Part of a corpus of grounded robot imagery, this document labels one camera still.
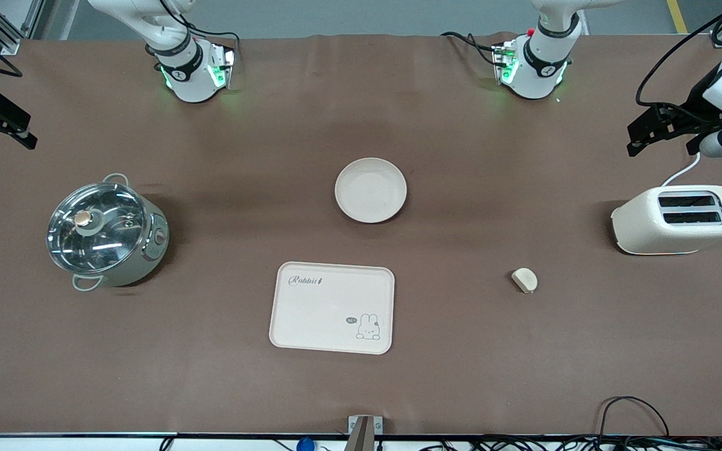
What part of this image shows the black looped cable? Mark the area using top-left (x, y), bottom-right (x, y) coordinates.
top-left (597, 395), bottom-right (671, 439)

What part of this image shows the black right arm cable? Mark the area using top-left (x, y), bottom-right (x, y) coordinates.
top-left (159, 0), bottom-right (241, 48)

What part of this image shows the cream two-slot toaster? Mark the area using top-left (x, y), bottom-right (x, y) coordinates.
top-left (610, 185), bottom-right (722, 256)

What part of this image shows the round cream plate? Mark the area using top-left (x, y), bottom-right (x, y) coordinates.
top-left (335, 157), bottom-right (408, 224)

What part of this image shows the grey metal camera bracket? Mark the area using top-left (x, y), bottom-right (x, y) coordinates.
top-left (347, 415), bottom-right (384, 451)

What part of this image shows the white toaster power cable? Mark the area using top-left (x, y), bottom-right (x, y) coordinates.
top-left (661, 152), bottom-right (702, 187)

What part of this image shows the steel electric cooking pot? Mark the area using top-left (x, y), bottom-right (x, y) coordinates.
top-left (48, 173), bottom-right (170, 292)

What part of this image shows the brown table mat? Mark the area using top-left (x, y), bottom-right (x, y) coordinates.
top-left (0, 33), bottom-right (722, 437)

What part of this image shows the pale bun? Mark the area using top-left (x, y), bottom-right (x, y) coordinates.
top-left (511, 267), bottom-right (538, 294)

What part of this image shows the cream rabbit print tray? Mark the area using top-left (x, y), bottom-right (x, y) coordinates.
top-left (268, 261), bottom-right (395, 355)

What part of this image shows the black cable bundle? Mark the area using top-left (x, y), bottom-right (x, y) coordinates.
top-left (399, 435), bottom-right (722, 451)

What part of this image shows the black left arm base cable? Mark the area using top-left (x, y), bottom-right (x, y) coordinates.
top-left (441, 31), bottom-right (501, 67)

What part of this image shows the glass pot lid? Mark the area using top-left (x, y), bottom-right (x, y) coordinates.
top-left (46, 182), bottom-right (152, 276)

